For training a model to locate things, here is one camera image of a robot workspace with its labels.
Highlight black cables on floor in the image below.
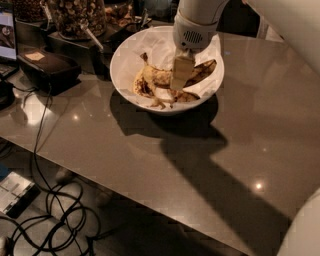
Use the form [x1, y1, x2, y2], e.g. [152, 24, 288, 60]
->
[0, 84, 141, 256]

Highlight person legs in beige trousers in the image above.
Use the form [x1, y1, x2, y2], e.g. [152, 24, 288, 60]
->
[257, 17, 284, 42]

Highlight white bowl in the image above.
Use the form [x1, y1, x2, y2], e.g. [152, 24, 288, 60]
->
[109, 25, 225, 117]

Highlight black round object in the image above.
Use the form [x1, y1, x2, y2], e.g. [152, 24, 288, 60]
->
[0, 81, 15, 110]

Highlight laptop computer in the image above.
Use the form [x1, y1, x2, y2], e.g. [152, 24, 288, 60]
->
[0, 1, 19, 80]

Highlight ripe spotted banana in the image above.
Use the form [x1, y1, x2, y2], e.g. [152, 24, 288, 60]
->
[135, 53, 217, 89]

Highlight black tray with snacks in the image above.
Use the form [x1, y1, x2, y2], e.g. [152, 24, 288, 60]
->
[104, 0, 151, 42]

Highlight white scoop handle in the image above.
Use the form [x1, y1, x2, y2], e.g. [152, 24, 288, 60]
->
[80, 24, 104, 53]

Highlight grey box on floor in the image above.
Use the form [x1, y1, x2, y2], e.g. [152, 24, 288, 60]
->
[0, 172, 40, 219]

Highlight glass jar of nuts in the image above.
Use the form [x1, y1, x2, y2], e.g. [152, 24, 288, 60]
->
[46, 0, 106, 41]

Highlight white paper napkin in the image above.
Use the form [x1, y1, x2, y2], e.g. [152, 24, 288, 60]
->
[117, 27, 223, 101]

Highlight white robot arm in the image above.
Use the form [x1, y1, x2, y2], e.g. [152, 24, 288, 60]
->
[167, 36, 320, 256]

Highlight banana peel in bowl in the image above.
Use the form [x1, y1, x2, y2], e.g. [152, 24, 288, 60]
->
[132, 68, 202, 110]

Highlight black pouch case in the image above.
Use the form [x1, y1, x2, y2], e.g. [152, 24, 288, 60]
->
[17, 48, 82, 96]

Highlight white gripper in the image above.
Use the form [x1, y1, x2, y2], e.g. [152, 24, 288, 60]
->
[170, 8, 217, 91]

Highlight glass jar of dark snacks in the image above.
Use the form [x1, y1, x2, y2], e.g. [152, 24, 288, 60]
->
[12, 0, 47, 23]

